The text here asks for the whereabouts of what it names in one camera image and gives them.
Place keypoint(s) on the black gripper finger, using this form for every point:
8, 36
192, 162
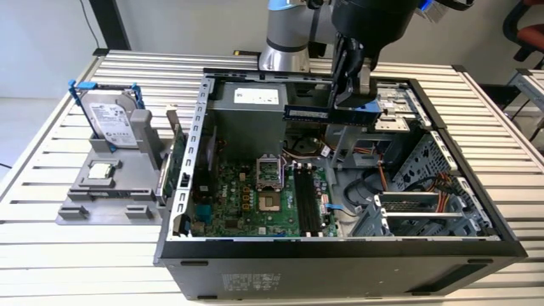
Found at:
346, 79
368, 86

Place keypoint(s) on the black RAM slot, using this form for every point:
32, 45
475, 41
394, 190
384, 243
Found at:
304, 201
299, 201
314, 201
308, 201

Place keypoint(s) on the grey metal drive cage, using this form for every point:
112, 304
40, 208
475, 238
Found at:
348, 140

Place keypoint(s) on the black cooler fan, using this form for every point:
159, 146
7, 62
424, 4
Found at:
306, 146

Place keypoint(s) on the yellow black tag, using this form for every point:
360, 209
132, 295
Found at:
238, 52

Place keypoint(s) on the grey power supply unit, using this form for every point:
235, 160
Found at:
251, 134

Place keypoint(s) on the red black office chair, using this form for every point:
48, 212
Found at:
534, 35

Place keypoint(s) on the CPU socket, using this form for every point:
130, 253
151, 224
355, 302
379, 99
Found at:
270, 201

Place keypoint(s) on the metal disk bay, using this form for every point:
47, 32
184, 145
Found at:
424, 215

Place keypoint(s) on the green graphics card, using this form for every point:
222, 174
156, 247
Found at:
180, 150

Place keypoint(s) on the green motherboard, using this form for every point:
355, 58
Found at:
230, 220

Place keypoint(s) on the hard disk in blue carrier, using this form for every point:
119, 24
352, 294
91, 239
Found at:
106, 118

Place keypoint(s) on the grey parts rack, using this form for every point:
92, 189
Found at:
127, 178

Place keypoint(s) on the black open PC case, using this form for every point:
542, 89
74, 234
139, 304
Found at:
298, 274

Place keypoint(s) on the silver CPU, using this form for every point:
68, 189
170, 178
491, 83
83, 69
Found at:
99, 173

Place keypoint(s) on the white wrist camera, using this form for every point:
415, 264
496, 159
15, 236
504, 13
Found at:
434, 14

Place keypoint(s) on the black upright post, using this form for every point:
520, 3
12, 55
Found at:
115, 25

